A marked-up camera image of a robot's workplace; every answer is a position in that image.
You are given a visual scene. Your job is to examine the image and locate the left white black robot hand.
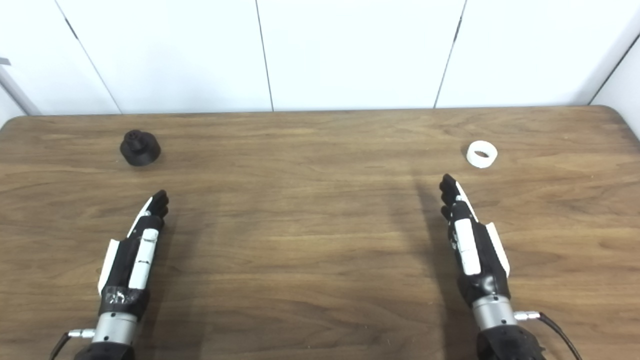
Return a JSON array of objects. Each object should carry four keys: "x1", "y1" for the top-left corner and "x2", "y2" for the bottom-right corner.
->
[{"x1": 97, "y1": 189, "x2": 170, "y2": 319}]

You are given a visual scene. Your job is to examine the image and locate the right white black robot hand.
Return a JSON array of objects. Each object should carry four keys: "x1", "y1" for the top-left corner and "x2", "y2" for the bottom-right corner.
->
[{"x1": 439, "y1": 173, "x2": 512, "y2": 309}]

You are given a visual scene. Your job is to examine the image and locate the white plastic ring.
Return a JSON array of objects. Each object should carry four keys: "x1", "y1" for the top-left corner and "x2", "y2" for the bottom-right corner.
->
[{"x1": 466, "y1": 140, "x2": 499, "y2": 169}]

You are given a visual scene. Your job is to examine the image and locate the round black plastic part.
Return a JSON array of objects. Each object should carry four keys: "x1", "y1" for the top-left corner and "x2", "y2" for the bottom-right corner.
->
[{"x1": 119, "y1": 129, "x2": 162, "y2": 167}]

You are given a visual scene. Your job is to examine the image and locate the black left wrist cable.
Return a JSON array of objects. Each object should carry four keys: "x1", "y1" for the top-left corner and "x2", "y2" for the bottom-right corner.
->
[{"x1": 50, "y1": 328, "x2": 96, "y2": 360}]

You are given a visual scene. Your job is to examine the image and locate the gray wall corner trim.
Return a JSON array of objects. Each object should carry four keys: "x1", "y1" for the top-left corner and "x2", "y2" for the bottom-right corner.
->
[{"x1": 0, "y1": 65, "x2": 42, "y2": 117}]

